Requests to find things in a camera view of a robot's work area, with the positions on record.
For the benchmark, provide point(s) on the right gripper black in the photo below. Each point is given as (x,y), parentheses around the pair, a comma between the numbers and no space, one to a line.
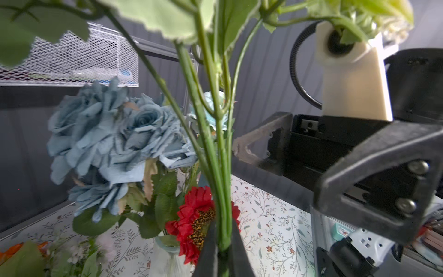
(377,175)

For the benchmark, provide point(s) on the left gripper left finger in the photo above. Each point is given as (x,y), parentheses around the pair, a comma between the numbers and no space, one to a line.
(207,265)

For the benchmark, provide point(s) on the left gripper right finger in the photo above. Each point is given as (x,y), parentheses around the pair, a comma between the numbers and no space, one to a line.
(238,261)

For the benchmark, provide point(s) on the clear glass vase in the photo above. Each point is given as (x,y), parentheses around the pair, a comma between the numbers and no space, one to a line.
(166,261)

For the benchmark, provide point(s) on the red gerbera flower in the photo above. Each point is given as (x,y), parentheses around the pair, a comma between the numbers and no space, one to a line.
(194,219)

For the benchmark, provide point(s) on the dusty blue rose bunch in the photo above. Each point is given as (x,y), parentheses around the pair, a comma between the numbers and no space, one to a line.
(113,147)

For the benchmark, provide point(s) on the white pink flower bunch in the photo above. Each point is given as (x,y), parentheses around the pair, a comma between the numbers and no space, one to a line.
(203,33)

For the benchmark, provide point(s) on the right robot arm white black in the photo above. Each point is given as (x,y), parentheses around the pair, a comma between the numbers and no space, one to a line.
(415,86)

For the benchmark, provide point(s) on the floral patterned table mat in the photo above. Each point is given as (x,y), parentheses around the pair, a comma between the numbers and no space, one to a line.
(277,236)

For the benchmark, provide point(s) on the teal small clock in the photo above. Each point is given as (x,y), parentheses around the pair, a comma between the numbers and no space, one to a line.
(340,231)

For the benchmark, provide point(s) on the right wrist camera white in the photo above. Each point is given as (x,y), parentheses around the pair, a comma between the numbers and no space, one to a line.
(354,84)

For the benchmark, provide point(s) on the white wire mesh basket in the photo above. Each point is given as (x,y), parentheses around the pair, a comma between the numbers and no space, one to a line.
(73,62)

